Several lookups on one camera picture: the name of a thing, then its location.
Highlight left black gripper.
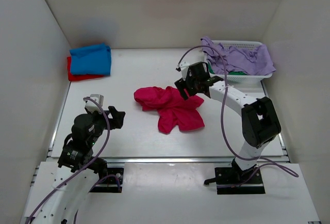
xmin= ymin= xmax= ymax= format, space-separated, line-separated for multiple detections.
xmin=87 ymin=101 xmax=127 ymax=140

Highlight magenta t shirt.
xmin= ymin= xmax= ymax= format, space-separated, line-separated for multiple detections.
xmin=134 ymin=86 xmax=205 ymax=134

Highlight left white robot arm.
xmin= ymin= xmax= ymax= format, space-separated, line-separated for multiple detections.
xmin=26 ymin=106 xmax=126 ymax=223

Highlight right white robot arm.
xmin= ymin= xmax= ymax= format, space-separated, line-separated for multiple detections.
xmin=175 ymin=61 xmax=282 ymax=187

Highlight green t shirt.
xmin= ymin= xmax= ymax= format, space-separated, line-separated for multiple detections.
xmin=208 ymin=64 xmax=247 ymax=76

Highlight folded red t shirt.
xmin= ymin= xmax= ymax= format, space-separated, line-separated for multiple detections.
xmin=67 ymin=56 xmax=105 ymax=82

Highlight folded blue t shirt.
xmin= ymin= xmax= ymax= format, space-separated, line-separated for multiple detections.
xmin=70 ymin=43 xmax=111 ymax=76

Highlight white plastic laundry basket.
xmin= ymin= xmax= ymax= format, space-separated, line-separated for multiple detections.
xmin=201 ymin=37 xmax=276 ymax=84

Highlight lavender t shirt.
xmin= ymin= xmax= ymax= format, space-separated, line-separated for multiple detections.
xmin=201 ymin=37 xmax=276 ymax=76

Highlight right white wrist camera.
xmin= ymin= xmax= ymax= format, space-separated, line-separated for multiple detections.
xmin=176 ymin=61 xmax=191 ymax=81

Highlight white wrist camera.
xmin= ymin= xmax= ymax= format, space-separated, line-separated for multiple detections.
xmin=176 ymin=61 xmax=191 ymax=81
xmin=84 ymin=94 xmax=104 ymax=114

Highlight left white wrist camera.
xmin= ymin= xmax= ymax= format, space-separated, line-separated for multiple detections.
xmin=84 ymin=94 xmax=104 ymax=114

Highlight aluminium rail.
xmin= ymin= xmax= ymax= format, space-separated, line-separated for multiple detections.
xmin=102 ymin=156 xmax=287 ymax=164

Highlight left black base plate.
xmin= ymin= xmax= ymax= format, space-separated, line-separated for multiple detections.
xmin=90 ymin=164 xmax=124 ymax=194

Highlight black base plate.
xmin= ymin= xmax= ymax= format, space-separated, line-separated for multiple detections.
xmin=90 ymin=164 xmax=124 ymax=194
xmin=204 ymin=167 xmax=266 ymax=195

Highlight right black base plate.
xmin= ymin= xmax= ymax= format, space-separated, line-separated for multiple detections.
xmin=204 ymin=167 xmax=266 ymax=195

